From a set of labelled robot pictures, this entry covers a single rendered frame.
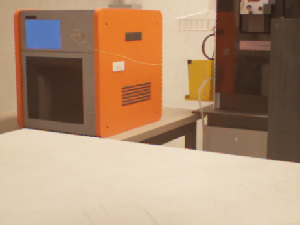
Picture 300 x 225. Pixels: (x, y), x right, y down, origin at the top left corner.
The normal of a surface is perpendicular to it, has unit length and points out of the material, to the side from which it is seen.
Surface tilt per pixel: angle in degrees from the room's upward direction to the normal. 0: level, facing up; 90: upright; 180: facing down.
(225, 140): 90
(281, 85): 90
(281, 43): 90
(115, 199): 0
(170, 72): 90
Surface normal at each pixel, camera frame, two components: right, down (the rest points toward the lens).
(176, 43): -0.50, 0.14
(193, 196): 0.00, -0.99
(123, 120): 0.87, 0.08
